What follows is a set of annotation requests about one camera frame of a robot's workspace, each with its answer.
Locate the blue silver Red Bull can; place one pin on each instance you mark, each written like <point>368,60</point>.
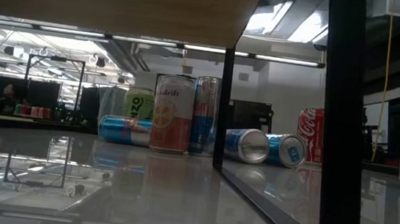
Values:
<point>204,127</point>
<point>121,130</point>
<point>248,146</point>
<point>288,151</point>

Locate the wooden shelf board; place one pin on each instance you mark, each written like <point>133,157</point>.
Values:
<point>104,0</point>

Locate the white red Spindrift can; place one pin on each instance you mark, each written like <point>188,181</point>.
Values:
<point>171,124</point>

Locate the black box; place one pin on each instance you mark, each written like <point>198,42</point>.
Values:
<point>251,115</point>

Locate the green soda can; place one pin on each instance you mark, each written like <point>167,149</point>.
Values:
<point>138,102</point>

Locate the grey hanging cloth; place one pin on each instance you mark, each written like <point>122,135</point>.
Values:
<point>110,103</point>

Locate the ceiling light strip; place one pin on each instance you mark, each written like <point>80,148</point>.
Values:
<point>144,41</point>

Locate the red Coca-Cola can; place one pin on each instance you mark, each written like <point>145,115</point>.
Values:
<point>308,133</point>

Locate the person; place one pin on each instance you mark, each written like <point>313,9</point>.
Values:
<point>9,93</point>

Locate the black shelf side frame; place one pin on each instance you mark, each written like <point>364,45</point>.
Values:
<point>342,140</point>

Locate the black gantry frame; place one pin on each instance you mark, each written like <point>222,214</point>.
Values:
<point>58,58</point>

